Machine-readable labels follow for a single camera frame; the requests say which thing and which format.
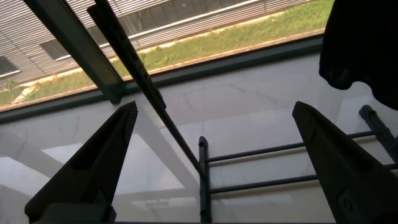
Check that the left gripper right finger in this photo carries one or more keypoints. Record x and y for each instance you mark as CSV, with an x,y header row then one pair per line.
x,y
335,174

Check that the black clothes rack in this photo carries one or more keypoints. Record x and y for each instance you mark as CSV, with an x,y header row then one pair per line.
x,y
130,56

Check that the black t-shirt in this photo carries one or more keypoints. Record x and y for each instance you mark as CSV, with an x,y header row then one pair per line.
x,y
367,46

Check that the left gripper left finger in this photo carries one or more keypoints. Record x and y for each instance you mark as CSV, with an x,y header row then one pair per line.
x,y
77,193

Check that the window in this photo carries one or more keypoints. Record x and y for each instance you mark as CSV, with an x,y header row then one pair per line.
x,y
77,46

